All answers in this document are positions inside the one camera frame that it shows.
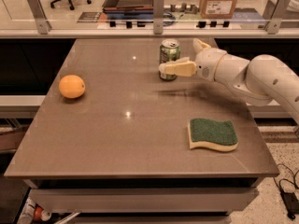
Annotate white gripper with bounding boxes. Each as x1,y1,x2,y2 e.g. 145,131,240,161
158,38,227,81

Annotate green soda can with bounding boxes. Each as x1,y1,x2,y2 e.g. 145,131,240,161
158,38,182,82

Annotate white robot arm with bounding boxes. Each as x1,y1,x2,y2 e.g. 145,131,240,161
159,39,299,123

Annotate cardboard box with label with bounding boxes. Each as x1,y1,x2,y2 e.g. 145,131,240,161
200,0,237,19

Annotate green and yellow sponge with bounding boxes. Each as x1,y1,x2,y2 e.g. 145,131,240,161
188,119,238,152

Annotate orange fruit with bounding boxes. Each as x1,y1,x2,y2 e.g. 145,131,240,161
59,75,85,99

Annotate bottles under table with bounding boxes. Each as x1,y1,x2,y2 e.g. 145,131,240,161
17,198,51,224

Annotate middle metal glass bracket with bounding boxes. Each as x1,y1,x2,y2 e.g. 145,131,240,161
153,0,164,35

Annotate metal glass bracket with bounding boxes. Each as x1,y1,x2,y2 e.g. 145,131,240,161
263,0,291,35
153,0,164,35
27,0,51,35

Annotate right metal glass bracket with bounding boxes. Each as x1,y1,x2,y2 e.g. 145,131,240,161
263,0,291,35

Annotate left metal glass bracket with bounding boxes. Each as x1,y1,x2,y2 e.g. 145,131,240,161
27,0,51,35

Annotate black power adapter with cable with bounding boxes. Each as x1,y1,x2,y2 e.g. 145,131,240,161
273,162,299,221

